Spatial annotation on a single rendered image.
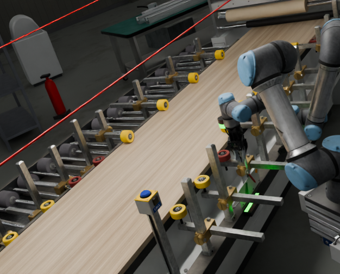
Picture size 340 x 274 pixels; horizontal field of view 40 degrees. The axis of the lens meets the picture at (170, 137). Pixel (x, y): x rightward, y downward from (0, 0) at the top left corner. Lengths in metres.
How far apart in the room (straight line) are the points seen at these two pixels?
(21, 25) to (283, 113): 7.45
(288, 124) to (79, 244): 1.15
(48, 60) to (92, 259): 7.00
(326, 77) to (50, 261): 1.46
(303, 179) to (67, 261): 1.13
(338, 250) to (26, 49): 7.63
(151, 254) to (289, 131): 0.92
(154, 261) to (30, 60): 6.95
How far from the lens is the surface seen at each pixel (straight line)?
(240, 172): 2.50
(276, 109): 1.70
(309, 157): 1.69
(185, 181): 2.03
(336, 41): 2.01
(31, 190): 2.82
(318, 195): 1.90
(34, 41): 8.85
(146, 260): 2.23
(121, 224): 2.30
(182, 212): 2.23
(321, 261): 3.15
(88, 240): 2.30
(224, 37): 4.94
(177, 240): 2.41
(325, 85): 2.06
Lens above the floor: 2.15
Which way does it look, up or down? 25 degrees down
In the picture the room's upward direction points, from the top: 18 degrees counter-clockwise
